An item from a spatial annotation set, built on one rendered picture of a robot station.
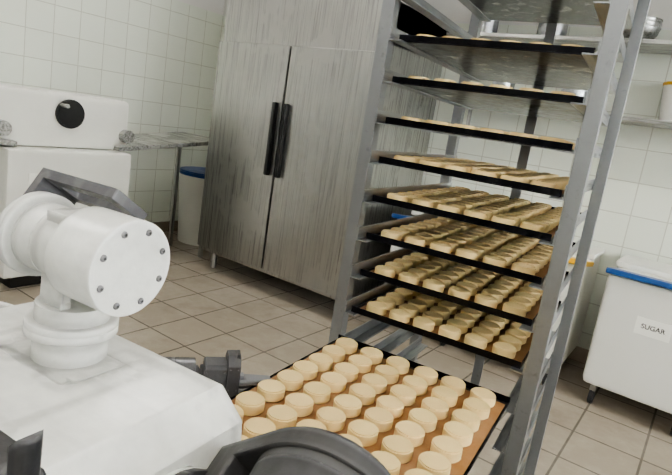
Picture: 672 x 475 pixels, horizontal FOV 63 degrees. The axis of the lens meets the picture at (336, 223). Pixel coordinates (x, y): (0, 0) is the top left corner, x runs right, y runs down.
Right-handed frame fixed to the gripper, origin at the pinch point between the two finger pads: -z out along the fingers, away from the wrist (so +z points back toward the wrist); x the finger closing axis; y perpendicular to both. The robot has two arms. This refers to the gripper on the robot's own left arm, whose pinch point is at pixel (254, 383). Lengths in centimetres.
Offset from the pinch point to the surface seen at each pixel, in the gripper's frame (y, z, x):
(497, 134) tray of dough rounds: 8, -45, 52
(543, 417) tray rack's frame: 36, -98, -30
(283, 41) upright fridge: 294, -43, 93
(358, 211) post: 24.9, -23.4, 29.9
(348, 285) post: 24.5, -23.7, 12.0
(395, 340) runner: 50, -50, -13
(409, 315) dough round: 18.8, -38.0, 7.5
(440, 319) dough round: 17.5, -45.4, 7.4
